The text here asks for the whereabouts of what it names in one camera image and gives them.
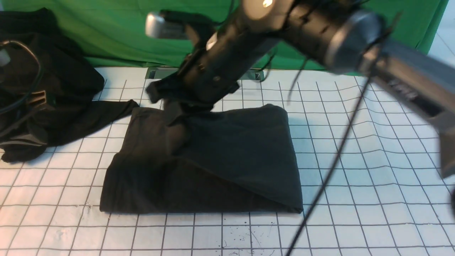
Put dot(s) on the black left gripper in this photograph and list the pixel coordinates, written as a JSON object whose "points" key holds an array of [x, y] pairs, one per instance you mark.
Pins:
{"points": [[37, 101]]}

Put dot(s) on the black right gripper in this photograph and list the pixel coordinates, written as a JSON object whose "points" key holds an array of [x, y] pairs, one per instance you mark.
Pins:
{"points": [[219, 59]]}

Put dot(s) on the gray long-sleeve top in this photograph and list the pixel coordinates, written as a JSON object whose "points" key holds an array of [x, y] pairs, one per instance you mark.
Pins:
{"points": [[234, 161]]}

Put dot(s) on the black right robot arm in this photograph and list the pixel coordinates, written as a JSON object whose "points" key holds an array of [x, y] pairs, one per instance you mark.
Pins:
{"points": [[341, 36]]}

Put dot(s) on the black clothes pile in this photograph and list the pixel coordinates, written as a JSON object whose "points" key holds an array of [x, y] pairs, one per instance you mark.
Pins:
{"points": [[47, 88]]}

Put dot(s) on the gray metal table slot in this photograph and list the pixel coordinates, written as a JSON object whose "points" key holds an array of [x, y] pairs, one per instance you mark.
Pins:
{"points": [[164, 71]]}

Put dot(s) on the green backdrop cloth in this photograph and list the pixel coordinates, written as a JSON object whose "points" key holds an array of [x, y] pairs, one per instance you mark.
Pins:
{"points": [[112, 32]]}

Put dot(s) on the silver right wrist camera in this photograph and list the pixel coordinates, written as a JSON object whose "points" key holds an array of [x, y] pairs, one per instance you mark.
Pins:
{"points": [[171, 24]]}

